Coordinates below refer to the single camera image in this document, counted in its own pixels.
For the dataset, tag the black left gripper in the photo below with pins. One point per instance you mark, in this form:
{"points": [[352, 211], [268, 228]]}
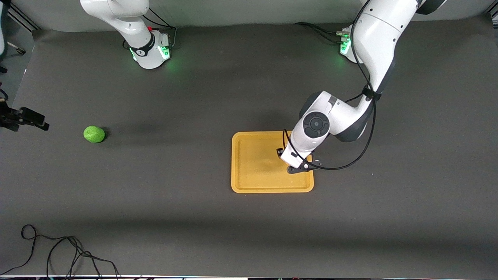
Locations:
{"points": [[278, 151]]}

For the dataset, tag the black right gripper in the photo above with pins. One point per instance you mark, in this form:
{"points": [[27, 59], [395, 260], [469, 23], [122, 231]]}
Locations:
{"points": [[16, 117]]}

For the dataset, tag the green apple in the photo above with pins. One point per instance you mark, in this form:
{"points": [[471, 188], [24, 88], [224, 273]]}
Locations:
{"points": [[94, 134]]}

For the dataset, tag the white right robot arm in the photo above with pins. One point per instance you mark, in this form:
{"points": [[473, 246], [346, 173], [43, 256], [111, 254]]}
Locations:
{"points": [[144, 42]]}

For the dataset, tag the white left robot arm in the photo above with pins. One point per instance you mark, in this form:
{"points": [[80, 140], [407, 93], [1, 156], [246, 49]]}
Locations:
{"points": [[381, 39]]}

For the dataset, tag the yellow plastic tray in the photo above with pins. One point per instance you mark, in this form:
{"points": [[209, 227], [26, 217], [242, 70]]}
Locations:
{"points": [[253, 163]]}

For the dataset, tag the dark grey table mat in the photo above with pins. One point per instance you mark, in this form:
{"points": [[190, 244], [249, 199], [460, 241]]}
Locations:
{"points": [[155, 175]]}

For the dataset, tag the aluminium frame profile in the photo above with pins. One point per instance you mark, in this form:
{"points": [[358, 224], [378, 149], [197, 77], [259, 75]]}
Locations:
{"points": [[494, 15], [23, 17]]}

